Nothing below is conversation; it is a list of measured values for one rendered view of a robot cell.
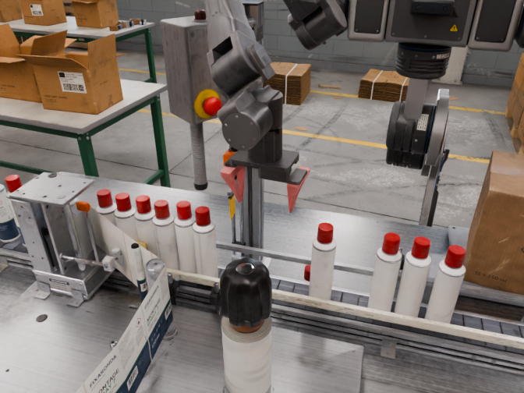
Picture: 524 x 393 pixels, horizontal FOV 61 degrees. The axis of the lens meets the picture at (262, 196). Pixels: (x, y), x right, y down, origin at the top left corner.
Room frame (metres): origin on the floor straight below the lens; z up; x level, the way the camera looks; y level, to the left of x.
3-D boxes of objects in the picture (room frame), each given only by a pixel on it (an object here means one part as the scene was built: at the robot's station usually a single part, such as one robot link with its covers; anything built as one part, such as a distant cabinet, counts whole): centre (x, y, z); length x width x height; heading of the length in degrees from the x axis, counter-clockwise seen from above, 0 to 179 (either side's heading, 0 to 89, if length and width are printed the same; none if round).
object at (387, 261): (0.74, -0.27, 0.98); 0.05 x 0.05 x 0.20
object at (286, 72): (5.00, -0.19, 0.16); 0.65 x 0.54 x 0.32; 73
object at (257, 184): (0.97, 0.02, 1.16); 0.04 x 0.04 x 0.67; 74
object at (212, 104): (0.85, 0.10, 1.32); 0.04 x 0.03 x 0.04; 129
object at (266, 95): (0.66, 0.00, 1.38); 0.07 x 0.06 x 0.07; 159
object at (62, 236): (0.84, 0.45, 1.01); 0.14 x 0.13 x 0.26; 74
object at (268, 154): (0.67, 0.00, 1.32); 0.10 x 0.07 x 0.07; 69
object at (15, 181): (0.99, 0.64, 0.98); 0.05 x 0.05 x 0.20
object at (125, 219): (0.90, 0.33, 0.98); 0.05 x 0.05 x 0.20
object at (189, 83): (0.93, 0.10, 1.38); 0.17 x 0.10 x 0.19; 129
